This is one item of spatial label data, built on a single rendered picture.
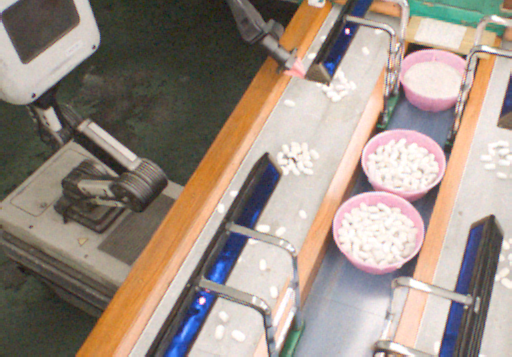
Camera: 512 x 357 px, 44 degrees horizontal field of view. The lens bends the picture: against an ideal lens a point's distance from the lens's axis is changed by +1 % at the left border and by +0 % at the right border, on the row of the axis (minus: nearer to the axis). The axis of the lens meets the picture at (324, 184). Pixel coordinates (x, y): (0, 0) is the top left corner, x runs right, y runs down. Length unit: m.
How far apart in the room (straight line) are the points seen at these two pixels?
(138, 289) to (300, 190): 0.56
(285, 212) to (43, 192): 0.98
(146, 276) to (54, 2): 0.75
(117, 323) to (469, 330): 0.91
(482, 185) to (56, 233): 1.44
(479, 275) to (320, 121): 0.97
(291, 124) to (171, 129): 1.20
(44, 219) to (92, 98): 1.23
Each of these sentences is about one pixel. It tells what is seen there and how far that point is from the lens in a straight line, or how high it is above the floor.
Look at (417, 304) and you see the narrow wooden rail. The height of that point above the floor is 0.76.
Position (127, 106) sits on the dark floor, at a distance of 3.40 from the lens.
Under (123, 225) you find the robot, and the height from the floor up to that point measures 0.48.
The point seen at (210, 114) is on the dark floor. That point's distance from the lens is 3.26.
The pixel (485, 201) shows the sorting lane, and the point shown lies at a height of 0.74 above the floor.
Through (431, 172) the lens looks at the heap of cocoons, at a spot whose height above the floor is 0.73.
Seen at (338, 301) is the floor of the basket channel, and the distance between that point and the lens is 1.80.
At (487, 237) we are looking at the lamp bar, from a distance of 1.44.
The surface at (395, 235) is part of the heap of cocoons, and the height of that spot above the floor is 0.72.
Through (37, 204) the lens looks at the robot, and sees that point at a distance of 2.45.
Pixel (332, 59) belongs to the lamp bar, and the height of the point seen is 1.08.
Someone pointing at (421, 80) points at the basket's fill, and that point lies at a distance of 2.33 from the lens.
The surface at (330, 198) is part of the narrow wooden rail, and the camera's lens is 1.89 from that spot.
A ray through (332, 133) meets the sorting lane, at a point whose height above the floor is 0.74.
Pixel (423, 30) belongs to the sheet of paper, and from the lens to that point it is 2.48.
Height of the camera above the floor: 2.26
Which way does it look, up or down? 51 degrees down
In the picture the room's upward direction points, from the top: 1 degrees clockwise
